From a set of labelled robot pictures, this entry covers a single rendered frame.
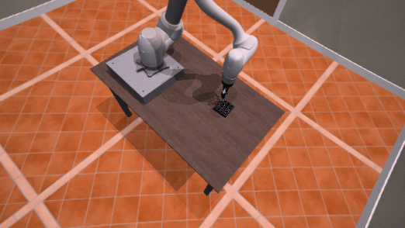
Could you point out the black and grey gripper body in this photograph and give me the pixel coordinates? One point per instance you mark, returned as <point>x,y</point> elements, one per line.
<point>226,85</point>

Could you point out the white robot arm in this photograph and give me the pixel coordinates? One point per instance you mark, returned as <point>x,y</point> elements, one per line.
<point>152,46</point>

